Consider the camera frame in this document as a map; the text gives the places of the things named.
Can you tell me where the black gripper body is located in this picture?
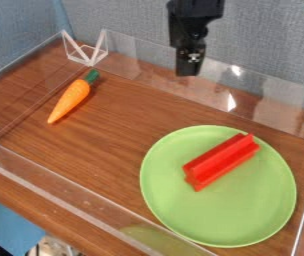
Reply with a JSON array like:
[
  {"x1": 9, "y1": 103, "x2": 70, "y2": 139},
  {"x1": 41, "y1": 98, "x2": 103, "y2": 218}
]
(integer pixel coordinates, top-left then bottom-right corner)
[{"x1": 167, "y1": 0, "x2": 225, "y2": 48}]

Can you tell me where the red rectangular block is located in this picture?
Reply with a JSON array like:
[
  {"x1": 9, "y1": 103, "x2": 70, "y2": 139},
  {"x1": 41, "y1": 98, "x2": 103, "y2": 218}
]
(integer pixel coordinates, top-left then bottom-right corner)
[{"x1": 183, "y1": 133, "x2": 260, "y2": 192}]

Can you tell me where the orange toy carrot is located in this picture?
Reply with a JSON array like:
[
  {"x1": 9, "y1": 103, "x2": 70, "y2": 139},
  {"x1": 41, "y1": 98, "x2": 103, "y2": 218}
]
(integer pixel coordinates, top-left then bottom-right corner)
[{"x1": 48, "y1": 69, "x2": 100, "y2": 124}]

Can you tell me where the clear acrylic enclosure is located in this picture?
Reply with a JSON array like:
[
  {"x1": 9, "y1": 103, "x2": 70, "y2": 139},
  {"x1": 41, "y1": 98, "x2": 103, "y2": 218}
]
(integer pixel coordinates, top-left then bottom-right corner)
[{"x1": 0, "y1": 31, "x2": 304, "y2": 256}]

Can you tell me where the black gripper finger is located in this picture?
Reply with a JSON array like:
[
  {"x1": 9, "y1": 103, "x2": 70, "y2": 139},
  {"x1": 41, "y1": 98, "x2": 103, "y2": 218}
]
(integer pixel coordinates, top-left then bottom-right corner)
[{"x1": 176, "y1": 39, "x2": 205, "y2": 76}]

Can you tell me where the green round plate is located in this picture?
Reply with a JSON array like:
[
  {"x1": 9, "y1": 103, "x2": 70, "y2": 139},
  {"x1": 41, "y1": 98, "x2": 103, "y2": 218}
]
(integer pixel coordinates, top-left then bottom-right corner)
[{"x1": 140, "y1": 125, "x2": 298, "y2": 248}]

